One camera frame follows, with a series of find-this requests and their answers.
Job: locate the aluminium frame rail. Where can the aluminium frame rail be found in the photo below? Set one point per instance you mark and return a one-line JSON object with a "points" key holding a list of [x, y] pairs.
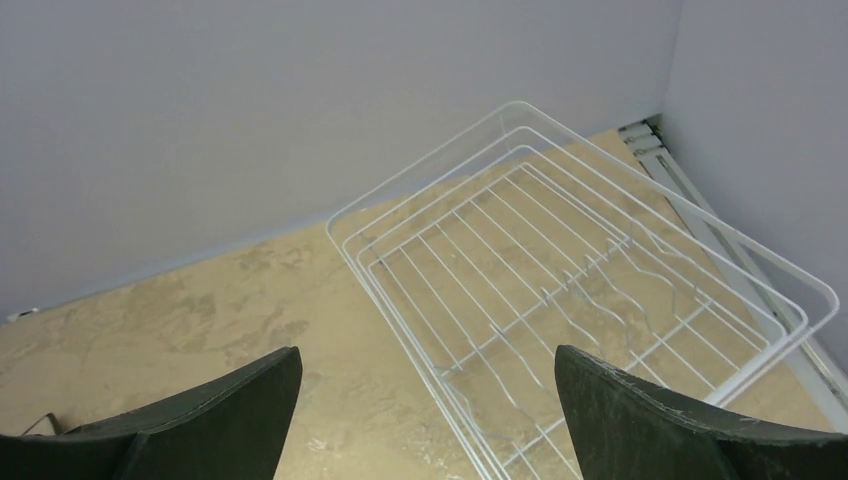
{"points": [[799, 383]]}

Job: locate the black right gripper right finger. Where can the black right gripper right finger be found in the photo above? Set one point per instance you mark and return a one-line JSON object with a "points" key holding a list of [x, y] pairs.
{"points": [[624, 427]]}

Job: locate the white wire dish rack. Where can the white wire dish rack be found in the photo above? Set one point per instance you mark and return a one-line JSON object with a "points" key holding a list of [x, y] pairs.
{"points": [[517, 236]]}

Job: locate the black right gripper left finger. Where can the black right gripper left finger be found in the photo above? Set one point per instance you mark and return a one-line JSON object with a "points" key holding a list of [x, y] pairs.
{"points": [[233, 427]]}

